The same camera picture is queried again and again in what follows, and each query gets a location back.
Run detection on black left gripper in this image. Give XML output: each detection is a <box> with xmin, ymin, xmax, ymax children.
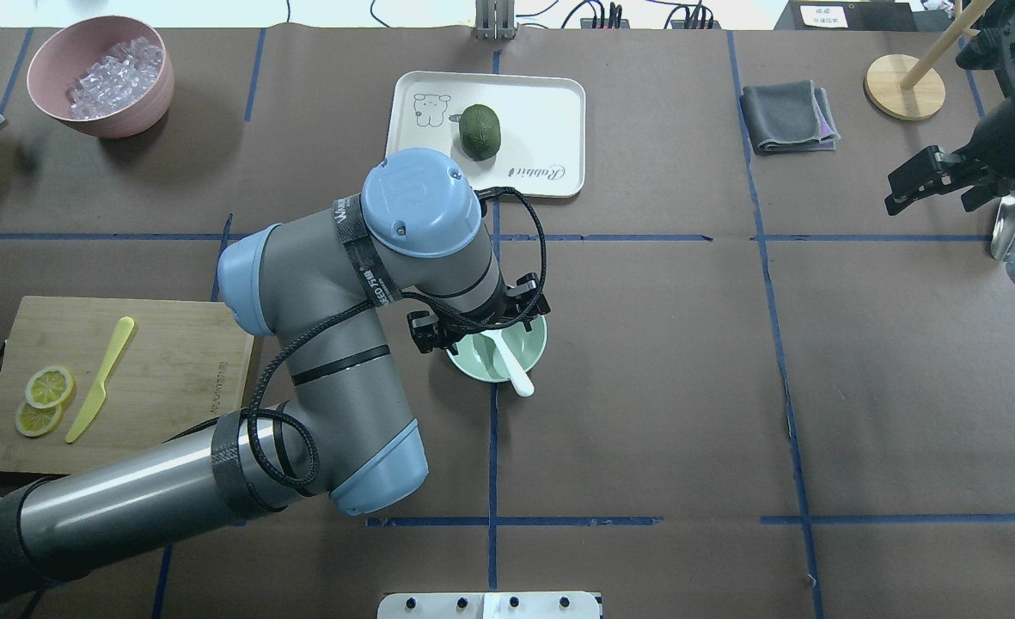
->
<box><xmin>407</xmin><ymin>272</ymin><xmax>551</xmax><ymax>355</ymax></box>

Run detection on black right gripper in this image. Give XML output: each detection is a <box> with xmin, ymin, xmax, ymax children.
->
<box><xmin>884</xmin><ymin>146</ymin><xmax>1015</xmax><ymax>216</ymax></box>

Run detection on white plastic spoon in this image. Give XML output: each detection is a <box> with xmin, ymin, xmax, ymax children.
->
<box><xmin>484</xmin><ymin>330</ymin><xmax>535</xmax><ymax>397</ymax></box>

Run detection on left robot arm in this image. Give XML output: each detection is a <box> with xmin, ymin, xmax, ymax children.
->
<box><xmin>0</xmin><ymin>148</ymin><xmax>549</xmax><ymax>616</ymax></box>

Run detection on mint green bowl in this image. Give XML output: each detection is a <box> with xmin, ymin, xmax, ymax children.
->
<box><xmin>445</xmin><ymin>315</ymin><xmax>547</xmax><ymax>383</ymax></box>

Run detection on pink bowl with ice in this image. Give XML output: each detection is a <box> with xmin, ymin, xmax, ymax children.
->
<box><xmin>27</xmin><ymin>15</ymin><xmax>174</xmax><ymax>138</ymax></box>

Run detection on wooden mug tree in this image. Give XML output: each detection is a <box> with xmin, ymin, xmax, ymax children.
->
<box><xmin>862</xmin><ymin>1</ymin><xmax>994</xmax><ymax>121</ymax></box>

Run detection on folded grey cloth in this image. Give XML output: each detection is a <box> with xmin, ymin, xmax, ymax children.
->
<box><xmin>740</xmin><ymin>81</ymin><xmax>841</xmax><ymax>156</ymax></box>

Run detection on cream rabbit tray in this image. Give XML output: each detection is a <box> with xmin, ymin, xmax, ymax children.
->
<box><xmin>385</xmin><ymin>71</ymin><xmax>586</xmax><ymax>199</ymax></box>

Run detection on black box with label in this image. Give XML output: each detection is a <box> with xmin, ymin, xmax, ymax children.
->
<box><xmin>773</xmin><ymin>1</ymin><xmax>917</xmax><ymax>32</ymax></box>

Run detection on green lime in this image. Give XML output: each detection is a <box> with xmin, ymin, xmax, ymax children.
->
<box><xmin>457</xmin><ymin>104</ymin><xmax>502</xmax><ymax>162</ymax></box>

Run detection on yellow plastic knife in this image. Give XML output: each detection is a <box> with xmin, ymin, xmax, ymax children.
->
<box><xmin>64</xmin><ymin>315</ymin><xmax>137</xmax><ymax>445</ymax></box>

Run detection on bamboo cutting board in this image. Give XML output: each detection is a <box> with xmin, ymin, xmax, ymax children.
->
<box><xmin>0</xmin><ymin>297</ymin><xmax>255</xmax><ymax>475</ymax></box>

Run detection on upper lemon slice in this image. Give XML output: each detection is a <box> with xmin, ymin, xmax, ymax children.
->
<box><xmin>24</xmin><ymin>365</ymin><xmax>75</xmax><ymax>410</ymax></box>

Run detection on lemon slice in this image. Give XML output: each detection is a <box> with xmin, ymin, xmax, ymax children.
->
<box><xmin>24</xmin><ymin>365</ymin><xmax>75</xmax><ymax>410</ymax></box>
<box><xmin>15</xmin><ymin>402</ymin><xmax>64</xmax><ymax>438</ymax></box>

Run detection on lower lemon slice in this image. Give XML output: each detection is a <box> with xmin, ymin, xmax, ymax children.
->
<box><xmin>15</xmin><ymin>402</ymin><xmax>64</xmax><ymax>438</ymax></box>

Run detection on aluminium frame post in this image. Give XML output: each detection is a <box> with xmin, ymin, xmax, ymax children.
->
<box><xmin>474</xmin><ymin>0</ymin><xmax>517</xmax><ymax>40</ymax></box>

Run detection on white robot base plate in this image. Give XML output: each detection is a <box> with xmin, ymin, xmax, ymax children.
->
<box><xmin>376</xmin><ymin>591</ymin><xmax>604</xmax><ymax>618</ymax></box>

